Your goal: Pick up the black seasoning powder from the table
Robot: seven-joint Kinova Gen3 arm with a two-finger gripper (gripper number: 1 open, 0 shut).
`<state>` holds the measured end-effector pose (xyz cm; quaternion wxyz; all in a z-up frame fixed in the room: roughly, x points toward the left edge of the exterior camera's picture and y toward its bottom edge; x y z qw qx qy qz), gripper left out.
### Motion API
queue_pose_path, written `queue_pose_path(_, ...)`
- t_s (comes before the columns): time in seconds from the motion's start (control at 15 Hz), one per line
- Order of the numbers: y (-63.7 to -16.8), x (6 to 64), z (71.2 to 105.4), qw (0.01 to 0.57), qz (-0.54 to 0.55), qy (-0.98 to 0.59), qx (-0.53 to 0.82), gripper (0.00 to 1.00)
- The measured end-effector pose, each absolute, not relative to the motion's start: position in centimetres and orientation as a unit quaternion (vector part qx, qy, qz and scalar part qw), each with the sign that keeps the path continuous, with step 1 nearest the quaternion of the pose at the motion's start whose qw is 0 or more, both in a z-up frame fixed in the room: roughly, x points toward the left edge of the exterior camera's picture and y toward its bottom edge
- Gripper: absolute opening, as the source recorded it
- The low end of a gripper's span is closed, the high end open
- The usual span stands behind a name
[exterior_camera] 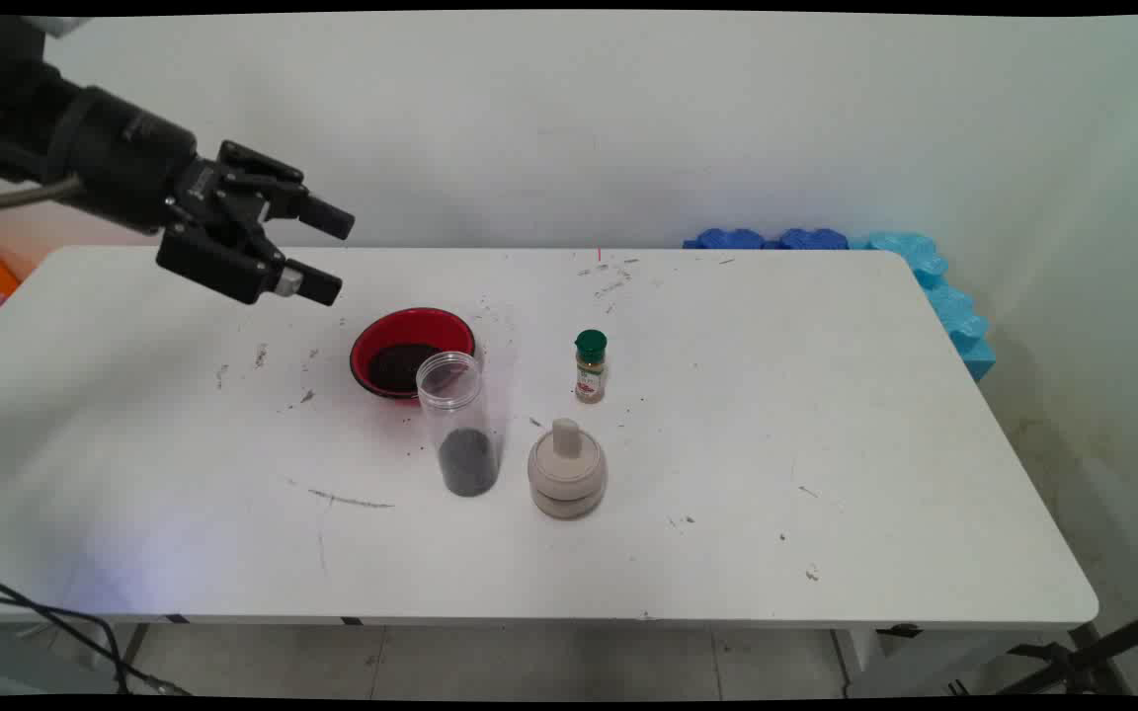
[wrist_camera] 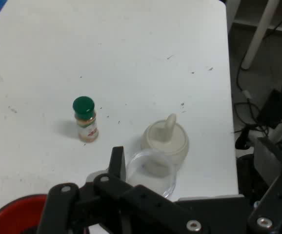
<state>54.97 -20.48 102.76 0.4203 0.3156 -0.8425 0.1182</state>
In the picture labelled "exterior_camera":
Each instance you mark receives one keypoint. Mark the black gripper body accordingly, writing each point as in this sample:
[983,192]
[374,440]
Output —
[124,158]

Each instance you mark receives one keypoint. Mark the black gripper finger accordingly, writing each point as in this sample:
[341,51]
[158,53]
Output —
[223,262]
[322,215]

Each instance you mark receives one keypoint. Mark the clear plastic jar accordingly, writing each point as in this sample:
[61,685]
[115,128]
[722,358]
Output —
[460,425]

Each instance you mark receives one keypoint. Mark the red plastic bowl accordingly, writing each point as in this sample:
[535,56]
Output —
[391,341]

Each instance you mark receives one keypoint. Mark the spice bottle green cap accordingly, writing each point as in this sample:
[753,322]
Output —
[590,375]

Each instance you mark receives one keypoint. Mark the beige stone pestle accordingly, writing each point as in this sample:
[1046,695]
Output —
[566,439]

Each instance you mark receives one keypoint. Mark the white table leg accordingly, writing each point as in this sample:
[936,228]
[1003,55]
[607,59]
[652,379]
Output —
[129,652]

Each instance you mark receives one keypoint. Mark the light blue foam mat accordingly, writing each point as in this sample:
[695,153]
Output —
[954,316]

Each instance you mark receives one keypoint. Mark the black tripod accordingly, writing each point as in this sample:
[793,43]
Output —
[1083,662]

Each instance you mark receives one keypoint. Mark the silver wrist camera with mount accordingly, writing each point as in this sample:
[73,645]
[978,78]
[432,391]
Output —
[6,35]

